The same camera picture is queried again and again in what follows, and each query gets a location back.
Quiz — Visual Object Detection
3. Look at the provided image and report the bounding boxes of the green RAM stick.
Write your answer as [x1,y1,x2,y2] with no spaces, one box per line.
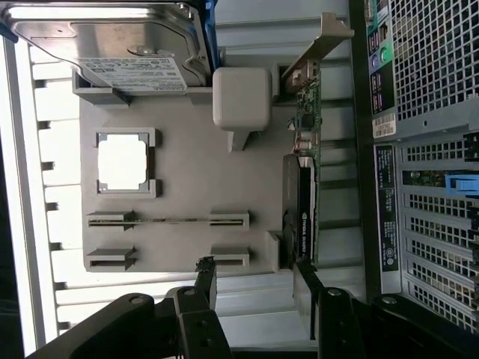
[88,218,244,227]

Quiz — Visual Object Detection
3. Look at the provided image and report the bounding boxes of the grey parts rack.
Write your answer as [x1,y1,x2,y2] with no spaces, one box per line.
[70,55,295,274]

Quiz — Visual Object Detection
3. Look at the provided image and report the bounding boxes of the silver CPU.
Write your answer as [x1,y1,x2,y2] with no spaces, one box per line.
[96,134,150,191]

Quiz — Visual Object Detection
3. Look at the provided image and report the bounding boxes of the blue card retention clip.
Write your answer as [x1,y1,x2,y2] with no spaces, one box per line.
[445,177,479,199]

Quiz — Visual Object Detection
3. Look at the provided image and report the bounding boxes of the open black PC case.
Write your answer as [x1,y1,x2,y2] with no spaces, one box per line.
[347,0,479,336]

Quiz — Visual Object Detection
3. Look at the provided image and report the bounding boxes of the silver hard disk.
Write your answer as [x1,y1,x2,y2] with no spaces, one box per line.
[0,0,210,93]

